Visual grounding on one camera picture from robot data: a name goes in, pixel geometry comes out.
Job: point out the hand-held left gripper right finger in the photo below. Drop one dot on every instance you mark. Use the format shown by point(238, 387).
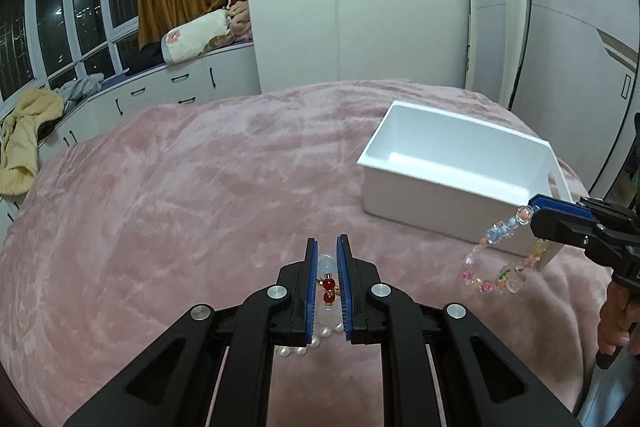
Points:
point(345, 292)

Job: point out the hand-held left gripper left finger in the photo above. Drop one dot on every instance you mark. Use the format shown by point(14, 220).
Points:
point(311, 292)

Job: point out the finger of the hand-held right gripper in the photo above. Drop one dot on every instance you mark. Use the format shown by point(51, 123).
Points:
point(562, 229)
point(560, 206)

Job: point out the white storage box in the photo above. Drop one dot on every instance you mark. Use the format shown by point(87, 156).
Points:
point(450, 202)

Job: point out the person's right hand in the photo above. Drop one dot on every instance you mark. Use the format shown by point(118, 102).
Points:
point(617, 322)

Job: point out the grey wardrobe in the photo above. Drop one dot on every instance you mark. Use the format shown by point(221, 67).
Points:
point(565, 82)

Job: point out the person's blue jeans leg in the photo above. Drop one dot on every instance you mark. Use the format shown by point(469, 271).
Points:
point(605, 402)

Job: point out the pink plush blanket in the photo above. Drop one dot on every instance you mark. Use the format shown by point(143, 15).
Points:
point(175, 207)

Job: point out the white standing mirror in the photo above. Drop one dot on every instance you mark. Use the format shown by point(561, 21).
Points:
point(487, 22)

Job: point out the white window seat cabinets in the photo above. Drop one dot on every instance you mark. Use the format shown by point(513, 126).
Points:
point(230, 72)

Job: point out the floral rolled blanket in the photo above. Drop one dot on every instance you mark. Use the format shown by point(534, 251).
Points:
point(195, 34)

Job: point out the plush toy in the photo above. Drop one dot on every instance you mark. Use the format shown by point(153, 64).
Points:
point(240, 14)

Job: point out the grey clothes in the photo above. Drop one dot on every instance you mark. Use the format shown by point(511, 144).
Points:
point(82, 87)

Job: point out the yellow towel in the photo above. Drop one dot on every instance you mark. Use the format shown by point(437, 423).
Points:
point(25, 132)

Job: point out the large window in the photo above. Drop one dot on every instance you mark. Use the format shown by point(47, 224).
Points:
point(85, 2)

